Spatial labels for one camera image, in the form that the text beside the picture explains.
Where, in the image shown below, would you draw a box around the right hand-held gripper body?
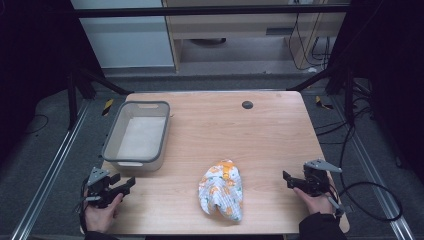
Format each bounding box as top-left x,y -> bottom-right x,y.
301,158 -> 344,198

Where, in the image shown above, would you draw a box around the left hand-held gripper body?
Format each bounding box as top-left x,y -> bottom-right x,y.
84,166 -> 123,210

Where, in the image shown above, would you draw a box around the grey plastic bin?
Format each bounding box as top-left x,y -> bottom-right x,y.
101,100 -> 171,173

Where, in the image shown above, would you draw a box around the white orange patterned cloth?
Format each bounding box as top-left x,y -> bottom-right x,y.
197,158 -> 244,223

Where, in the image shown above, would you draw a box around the person's left hand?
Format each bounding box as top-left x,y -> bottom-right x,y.
83,193 -> 125,234

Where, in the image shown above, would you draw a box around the person's right hand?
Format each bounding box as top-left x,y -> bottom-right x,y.
292,187 -> 335,216

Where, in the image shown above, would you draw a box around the yellow black tape marker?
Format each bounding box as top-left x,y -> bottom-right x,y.
101,98 -> 115,117
314,95 -> 335,111

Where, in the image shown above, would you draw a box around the black metal stand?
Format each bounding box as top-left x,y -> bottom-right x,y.
65,65 -> 135,132
287,64 -> 357,127

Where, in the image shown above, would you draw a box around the white cabinet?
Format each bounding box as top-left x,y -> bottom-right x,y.
70,0 -> 175,70

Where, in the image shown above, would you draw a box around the black curtain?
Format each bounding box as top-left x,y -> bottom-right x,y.
0,0 -> 103,164
327,0 -> 424,186

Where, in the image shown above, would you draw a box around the light wooden desk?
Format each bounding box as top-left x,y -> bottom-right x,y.
161,0 -> 352,73

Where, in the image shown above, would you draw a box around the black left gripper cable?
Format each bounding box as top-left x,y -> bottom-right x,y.
73,179 -> 90,234

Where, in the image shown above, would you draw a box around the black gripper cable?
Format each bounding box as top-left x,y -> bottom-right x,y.
335,181 -> 404,223
73,179 -> 90,234

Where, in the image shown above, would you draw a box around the aluminium floor rail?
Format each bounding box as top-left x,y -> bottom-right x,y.
330,95 -> 417,240
10,99 -> 92,240

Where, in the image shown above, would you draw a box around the black floor cables bundle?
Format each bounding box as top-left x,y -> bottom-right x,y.
314,79 -> 373,148

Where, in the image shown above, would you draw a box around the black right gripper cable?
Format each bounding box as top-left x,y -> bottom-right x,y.
335,181 -> 404,223

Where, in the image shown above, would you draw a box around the black floor cable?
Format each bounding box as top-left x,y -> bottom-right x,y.
24,113 -> 50,136

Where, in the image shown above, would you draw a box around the black hanging cables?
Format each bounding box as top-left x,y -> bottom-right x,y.
287,12 -> 332,72

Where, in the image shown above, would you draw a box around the black horizontal frame bar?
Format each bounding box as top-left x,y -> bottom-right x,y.
71,4 -> 352,19

